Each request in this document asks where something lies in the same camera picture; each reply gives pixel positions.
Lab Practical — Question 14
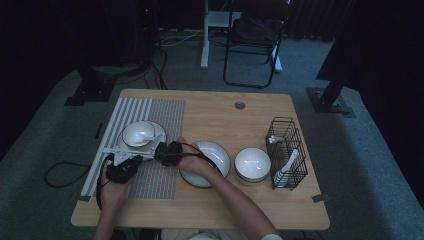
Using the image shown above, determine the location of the black floor cable loop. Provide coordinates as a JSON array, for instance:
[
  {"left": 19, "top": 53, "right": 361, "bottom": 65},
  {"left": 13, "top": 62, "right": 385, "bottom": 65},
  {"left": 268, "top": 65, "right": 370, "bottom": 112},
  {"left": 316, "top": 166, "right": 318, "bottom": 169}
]
[{"left": 44, "top": 161, "right": 92, "bottom": 188}]

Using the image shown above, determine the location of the black stand base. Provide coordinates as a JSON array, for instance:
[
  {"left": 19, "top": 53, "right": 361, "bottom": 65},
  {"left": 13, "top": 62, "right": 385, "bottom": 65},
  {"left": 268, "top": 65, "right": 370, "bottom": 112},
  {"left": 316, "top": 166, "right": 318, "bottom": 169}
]
[{"left": 64, "top": 64, "right": 118, "bottom": 108}]

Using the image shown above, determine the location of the round grey stand base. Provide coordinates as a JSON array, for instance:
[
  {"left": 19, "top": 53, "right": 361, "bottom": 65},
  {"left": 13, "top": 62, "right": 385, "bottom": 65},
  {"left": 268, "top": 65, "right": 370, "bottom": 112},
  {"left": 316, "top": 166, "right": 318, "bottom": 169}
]
[{"left": 91, "top": 61, "right": 149, "bottom": 79}]

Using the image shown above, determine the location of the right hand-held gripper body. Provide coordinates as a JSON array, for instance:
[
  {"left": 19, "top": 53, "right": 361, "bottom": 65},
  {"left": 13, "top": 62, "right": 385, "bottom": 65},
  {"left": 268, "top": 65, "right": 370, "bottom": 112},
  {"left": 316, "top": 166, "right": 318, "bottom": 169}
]
[{"left": 151, "top": 133, "right": 184, "bottom": 167}]

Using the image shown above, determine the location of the black folding chair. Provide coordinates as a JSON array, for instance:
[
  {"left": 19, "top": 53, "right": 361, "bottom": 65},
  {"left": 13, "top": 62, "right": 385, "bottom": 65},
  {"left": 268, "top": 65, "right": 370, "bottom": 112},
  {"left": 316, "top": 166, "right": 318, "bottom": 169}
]
[{"left": 222, "top": 0, "right": 292, "bottom": 90}]

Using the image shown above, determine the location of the white plate black rim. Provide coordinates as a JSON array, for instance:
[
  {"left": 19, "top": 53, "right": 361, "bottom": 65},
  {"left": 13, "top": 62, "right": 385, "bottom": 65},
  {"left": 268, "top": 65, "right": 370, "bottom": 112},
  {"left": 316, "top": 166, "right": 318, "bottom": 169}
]
[{"left": 179, "top": 140, "right": 232, "bottom": 189}]

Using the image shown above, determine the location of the person's light clothing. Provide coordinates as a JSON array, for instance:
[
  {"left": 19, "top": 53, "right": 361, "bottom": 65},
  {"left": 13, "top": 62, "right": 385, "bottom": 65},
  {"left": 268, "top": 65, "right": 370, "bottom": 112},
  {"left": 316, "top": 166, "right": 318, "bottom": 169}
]
[{"left": 161, "top": 228, "right": 284, "bottom": 240}]

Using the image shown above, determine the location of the white floor cable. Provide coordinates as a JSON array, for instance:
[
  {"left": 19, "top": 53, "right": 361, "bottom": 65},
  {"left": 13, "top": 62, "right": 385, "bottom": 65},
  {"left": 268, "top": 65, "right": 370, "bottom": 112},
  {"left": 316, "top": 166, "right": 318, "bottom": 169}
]
[{"left": 156, "top": 29, "right": 206, "bottom": 48}]

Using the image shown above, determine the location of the small white bowl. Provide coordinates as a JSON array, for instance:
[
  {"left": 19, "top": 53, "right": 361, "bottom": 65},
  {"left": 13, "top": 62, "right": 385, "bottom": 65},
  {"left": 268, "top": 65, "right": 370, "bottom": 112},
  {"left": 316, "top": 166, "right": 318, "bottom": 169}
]
[{"left": 116, "top": 120, "right": 167, "bottom": 158}]

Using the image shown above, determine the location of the left hand-held gripper cable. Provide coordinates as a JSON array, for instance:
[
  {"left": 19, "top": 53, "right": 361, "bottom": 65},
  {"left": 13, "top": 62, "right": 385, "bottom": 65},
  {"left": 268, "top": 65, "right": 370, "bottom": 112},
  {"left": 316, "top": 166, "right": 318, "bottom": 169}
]
[{"left": 95, "top": 153, "right": 114, "bottom": 212}]

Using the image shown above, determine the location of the black curtain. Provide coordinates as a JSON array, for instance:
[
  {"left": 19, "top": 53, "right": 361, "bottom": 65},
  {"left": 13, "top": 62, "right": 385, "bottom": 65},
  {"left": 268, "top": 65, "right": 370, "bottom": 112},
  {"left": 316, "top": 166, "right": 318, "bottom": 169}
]
[{"left": 315, "top": 0, "right": 424, "bottom": 204}]

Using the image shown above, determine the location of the grey striped placemat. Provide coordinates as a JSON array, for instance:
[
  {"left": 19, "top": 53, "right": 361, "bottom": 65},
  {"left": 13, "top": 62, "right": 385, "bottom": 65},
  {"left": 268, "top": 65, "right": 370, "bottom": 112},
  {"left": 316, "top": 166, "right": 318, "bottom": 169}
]
[{"left": 80, "top": 97, "right": 186, "bottom": 201}]

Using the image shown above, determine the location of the dark cloth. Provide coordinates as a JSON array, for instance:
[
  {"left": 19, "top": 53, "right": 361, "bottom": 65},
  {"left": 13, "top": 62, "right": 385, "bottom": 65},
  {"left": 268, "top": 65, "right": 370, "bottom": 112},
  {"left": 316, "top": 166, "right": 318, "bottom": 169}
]
[{"left": 233, "top": 13, "right": 284, "bottom": 46}]

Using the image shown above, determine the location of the black floor cable bundle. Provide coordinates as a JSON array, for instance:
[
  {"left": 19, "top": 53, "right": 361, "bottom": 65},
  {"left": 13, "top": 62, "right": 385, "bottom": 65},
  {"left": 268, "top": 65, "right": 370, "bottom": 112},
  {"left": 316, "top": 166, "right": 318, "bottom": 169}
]
[{"left": 143, "top": 46, "right": 169, "bottom": 91}]

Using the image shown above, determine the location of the black metal stand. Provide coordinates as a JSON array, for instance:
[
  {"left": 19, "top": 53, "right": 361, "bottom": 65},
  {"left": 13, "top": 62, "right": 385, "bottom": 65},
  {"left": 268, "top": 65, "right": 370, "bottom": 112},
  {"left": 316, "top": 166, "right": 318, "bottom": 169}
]
[{"left": 306, "top": 76, "right": 357, "bottom": 118}]

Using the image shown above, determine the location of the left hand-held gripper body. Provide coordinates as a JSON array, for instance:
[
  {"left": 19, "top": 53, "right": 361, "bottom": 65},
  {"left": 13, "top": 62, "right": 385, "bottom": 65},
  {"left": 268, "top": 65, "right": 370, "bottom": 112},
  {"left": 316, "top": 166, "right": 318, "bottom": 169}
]
[{"left": 105, "top": 150, "right": 137, "bottom": 184}]

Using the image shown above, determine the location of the white desk frame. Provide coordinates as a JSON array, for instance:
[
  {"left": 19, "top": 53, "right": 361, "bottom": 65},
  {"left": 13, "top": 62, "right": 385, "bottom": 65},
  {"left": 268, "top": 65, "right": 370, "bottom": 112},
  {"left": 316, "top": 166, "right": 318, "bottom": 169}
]
[{"left": 199, "top": 0, "right": 284, "bottom": 73}]

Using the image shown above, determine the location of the black wire basket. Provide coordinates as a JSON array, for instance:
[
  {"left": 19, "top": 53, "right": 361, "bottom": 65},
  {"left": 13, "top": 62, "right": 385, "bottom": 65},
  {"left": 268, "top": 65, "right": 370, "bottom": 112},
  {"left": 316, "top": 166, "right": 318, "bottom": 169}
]
[{"left": 265, "top": 116, "right": 309, "bottom": 192}]

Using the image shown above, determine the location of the person's left hand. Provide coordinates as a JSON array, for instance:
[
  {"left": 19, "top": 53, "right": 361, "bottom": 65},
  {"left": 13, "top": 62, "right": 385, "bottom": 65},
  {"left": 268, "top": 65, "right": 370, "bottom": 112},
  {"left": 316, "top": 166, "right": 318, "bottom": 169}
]
[{"left": 99, "top": 164, "right": 132, "bottom": 210}]

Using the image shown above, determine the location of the dark pleated curtain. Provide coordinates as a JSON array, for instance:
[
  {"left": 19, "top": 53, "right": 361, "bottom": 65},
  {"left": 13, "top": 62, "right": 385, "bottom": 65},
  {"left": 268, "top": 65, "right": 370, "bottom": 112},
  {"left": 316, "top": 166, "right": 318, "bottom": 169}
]
[{"left": 286, "top": 0, "right": 338, "bottom": 42}]

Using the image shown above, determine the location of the person's right hand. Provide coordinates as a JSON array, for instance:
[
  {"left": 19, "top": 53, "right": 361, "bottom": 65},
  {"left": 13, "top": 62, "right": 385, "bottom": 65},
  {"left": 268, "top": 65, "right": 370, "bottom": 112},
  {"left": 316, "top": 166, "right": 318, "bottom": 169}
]
[{"left": 176, "top": 136, "right": 215, "bottom": 178}]

